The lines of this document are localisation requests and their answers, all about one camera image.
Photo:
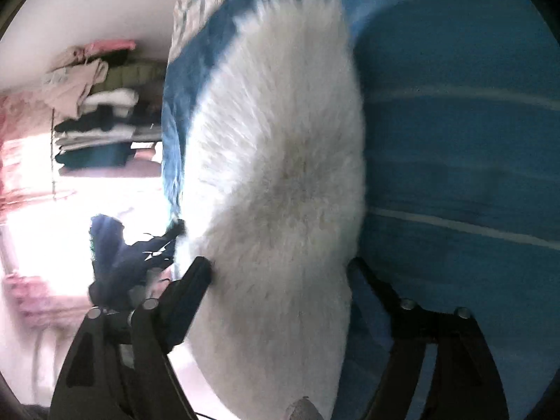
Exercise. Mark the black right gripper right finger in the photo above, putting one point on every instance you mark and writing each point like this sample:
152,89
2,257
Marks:
465,383

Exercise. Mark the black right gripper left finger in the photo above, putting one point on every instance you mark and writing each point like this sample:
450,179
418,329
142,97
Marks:
117,367

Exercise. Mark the white fluffy sweater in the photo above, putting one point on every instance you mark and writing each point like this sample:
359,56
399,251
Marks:
273,197

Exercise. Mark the stacked clothes on shelf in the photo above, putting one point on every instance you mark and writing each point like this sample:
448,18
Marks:
105,105

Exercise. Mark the pink curtain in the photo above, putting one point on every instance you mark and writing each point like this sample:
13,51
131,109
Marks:
27,180

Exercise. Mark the blue bed blanket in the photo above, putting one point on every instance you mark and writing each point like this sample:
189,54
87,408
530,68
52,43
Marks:
462,146

